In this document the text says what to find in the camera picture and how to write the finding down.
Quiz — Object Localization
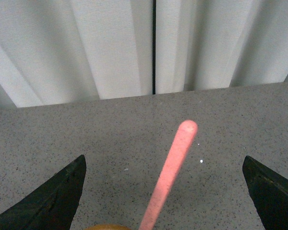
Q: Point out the pink chopstick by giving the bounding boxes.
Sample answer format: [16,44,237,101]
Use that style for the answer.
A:
[139,120,198,230]

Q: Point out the brown wooden chopstick holder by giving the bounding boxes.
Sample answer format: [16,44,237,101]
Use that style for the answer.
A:
[84,224,131,230]

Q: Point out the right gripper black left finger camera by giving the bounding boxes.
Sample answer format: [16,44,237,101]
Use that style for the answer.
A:
[0,155,86,230]

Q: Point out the white curtain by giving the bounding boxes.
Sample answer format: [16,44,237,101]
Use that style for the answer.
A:
[0,0,288,108]

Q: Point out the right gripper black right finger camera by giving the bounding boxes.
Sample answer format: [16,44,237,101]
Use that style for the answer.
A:
[242,156,288,230]

